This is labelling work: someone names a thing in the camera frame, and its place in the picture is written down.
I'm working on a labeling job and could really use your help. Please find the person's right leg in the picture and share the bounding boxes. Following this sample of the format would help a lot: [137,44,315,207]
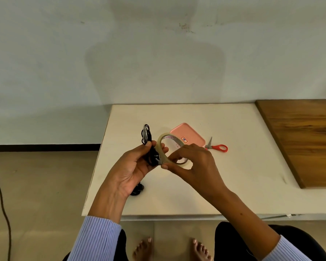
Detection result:
[214,221,326,261]

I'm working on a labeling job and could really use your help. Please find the person's left foot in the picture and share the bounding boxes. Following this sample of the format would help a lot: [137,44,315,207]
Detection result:
[132,237,154,261]

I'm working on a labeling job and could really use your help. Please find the black cable bundle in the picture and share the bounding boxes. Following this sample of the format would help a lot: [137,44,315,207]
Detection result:
[130,123,164,196]

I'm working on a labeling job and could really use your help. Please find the brown wooden board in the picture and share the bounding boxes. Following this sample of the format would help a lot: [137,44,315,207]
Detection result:
[255,99,326,189]

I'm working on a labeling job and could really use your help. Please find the person's left forearm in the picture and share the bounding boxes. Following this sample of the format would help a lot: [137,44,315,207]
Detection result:
[66,185,132,261]

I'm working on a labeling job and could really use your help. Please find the person's foot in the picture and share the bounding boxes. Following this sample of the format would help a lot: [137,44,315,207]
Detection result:
[132,237,154,261]
[190,238,214,261]

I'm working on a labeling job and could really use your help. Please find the person's right foot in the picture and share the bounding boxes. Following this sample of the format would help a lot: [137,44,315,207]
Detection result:
[190,238,214,261]

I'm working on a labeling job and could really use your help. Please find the black floor cable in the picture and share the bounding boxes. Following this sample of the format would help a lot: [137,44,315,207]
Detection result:
[0,168,12,261]

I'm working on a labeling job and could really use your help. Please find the pink plastic tray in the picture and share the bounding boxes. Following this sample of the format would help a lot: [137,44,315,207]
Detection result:
[170,122,206,149]

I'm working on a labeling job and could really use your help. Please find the person's right forearm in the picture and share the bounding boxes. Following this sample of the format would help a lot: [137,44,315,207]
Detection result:
[204,187,324,261]

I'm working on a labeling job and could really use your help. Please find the person's right hand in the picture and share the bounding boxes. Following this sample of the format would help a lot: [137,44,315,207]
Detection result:
[161,143,229,199]

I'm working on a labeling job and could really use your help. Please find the clear adhesive tape roll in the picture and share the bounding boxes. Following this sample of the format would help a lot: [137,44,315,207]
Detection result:
[157,132,191,165]

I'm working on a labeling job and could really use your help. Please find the person's left hand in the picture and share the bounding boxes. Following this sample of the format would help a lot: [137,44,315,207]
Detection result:
[104,141,169,199]

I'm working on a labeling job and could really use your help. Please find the black skirting board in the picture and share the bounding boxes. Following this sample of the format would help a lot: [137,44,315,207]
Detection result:
[0,144,101,152]

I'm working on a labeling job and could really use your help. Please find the red-handled scissors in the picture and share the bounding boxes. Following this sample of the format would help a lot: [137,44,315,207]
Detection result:
[205,136,228,153]

